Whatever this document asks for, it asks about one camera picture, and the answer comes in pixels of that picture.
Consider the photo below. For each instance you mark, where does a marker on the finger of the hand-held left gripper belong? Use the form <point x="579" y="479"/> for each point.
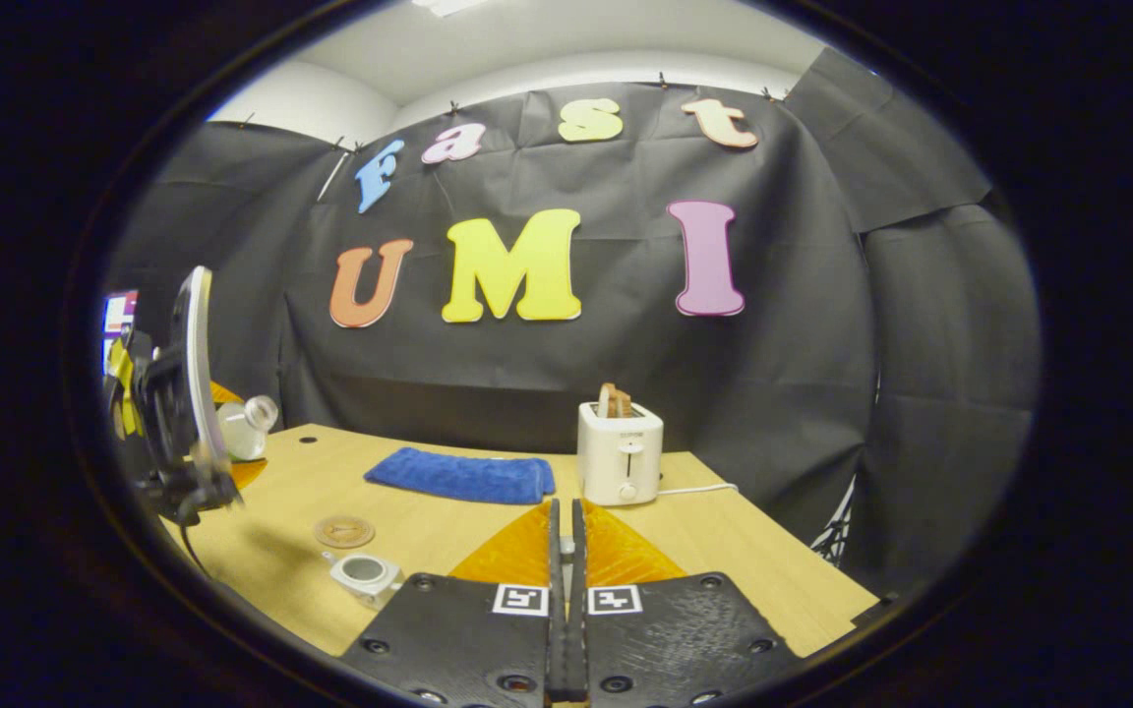
<point x="248" y="472"/>
<point x="224" y="394"/>

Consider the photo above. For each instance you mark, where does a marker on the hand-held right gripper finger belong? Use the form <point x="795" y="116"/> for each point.
<point x="557" y="629"/>
<point x="579" y="629"/>

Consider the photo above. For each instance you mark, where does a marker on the green label water bottle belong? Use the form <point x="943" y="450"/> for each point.
<point x="244" y="431"/>

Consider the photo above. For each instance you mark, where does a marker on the white teacup lid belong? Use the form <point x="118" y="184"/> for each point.
<point x="567" y="546"/>

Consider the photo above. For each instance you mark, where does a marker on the round tan coaster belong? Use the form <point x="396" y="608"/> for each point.
<point x="344" y="532"/>

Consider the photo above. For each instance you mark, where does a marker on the white floral teacup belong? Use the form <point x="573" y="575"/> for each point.
<point x="365" y="575"/>

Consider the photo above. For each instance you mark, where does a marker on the computer monitor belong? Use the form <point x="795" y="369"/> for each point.
<point x="120" y="313"/>

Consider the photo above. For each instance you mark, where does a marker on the white toaster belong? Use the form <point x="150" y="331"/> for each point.
<point x="620" y="457"/>

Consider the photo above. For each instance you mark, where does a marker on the blue folded towel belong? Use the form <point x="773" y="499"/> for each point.
<point x="463" y="477"/>

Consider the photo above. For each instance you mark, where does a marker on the toast slice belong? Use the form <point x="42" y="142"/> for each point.
<point x="616" y="400"/>

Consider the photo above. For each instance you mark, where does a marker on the black backdrop cloth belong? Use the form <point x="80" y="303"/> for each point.
<point x="822" y="344"/>

